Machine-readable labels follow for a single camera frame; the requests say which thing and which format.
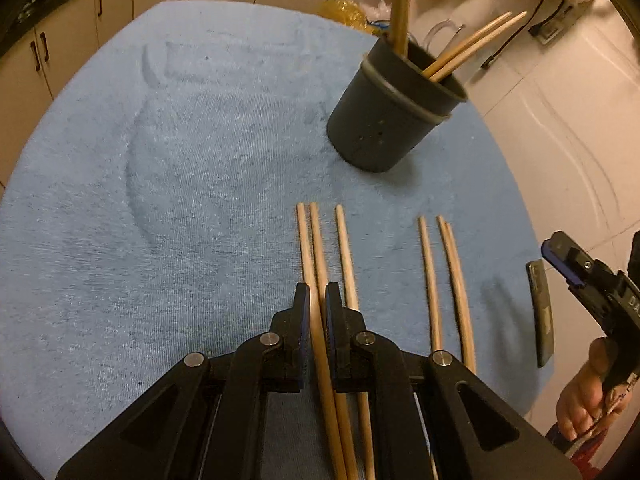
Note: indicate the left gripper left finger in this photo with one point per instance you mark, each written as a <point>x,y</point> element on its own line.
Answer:
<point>205,417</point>

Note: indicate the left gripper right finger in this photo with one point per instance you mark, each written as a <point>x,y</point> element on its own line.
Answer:
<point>431,417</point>

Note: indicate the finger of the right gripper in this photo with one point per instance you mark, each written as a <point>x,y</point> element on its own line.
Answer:
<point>567,257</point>

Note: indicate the wooden chopstick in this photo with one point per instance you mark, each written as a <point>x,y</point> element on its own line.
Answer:
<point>461,299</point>
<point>318,345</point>
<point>431,287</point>
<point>353,304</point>
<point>341,403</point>

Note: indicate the person right hand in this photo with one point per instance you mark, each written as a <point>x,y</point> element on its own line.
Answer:
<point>583,406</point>

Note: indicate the blue terry table cloth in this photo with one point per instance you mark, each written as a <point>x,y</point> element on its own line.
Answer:
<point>152,214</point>

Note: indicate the black utensil holder cup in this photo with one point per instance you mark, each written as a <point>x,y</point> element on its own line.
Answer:
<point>389,107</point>

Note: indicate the yellow plastic bag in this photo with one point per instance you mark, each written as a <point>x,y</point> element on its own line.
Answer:
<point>348,13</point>

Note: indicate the black table edge bracket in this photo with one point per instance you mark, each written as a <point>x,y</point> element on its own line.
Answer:
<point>543,321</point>

